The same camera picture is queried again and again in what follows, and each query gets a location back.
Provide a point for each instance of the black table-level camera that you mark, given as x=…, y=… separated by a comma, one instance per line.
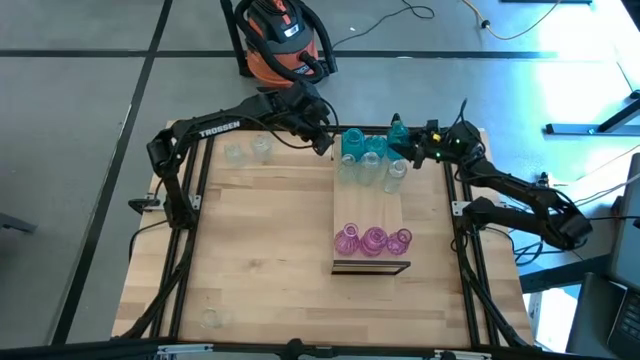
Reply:
x=323, y=351

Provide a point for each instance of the pink tall diamond-cut vase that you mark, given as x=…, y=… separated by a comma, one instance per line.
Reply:
x=346, y=241

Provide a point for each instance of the orange black shop vacuum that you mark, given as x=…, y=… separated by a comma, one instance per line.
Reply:
x=280, y=55

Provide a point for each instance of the black stand leg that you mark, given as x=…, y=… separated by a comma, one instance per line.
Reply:
x=235, y=40

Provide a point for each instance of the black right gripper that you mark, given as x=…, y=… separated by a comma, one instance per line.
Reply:
x=440, y=142

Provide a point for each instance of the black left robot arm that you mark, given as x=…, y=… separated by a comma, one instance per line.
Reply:
x=220, y=127

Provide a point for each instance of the black keyboard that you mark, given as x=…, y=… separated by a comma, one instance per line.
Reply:
x=627, y=320

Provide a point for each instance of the teal textured glass vase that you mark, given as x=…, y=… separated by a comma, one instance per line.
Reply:
x=376, y=147
x=353, y=145

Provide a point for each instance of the black side clamp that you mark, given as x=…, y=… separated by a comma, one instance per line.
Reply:
x=145, y=205

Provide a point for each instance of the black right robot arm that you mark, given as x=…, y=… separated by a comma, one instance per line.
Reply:
x=520, y=190

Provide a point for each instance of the pink wide glass vase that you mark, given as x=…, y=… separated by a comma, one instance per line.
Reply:
x=374, y=242

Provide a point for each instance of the wooden shelf black metal frame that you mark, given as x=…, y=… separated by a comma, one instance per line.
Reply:
x=370, y=210

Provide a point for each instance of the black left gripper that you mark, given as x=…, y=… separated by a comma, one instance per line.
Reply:
x=306, y=110

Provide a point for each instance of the silver mounting bracket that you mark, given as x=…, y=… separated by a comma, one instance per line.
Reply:
x=462, y=355
x=185, y=348

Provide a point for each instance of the grey monitor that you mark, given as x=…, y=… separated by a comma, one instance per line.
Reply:
x=629, y=240

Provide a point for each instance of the clear fluted glass vase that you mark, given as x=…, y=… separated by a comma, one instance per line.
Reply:
x=370, y=169

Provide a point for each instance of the clear diamond-cut glass jar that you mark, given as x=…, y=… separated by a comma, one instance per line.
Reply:
x=261, y=148

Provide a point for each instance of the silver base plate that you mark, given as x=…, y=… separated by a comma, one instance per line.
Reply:
x=458, y=208
x=195, y=202

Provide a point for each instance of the clear necked glass jar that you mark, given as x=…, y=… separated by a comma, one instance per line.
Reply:
x=235, y=155

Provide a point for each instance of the grey desk foot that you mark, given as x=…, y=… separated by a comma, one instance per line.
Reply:
x=570, y=129
x=15, y=223

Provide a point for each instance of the teal shouldered glass vase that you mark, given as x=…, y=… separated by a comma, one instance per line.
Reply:
x=397, y=134

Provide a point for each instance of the pink small bulbous vase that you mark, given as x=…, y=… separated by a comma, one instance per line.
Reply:
x=400, y=242

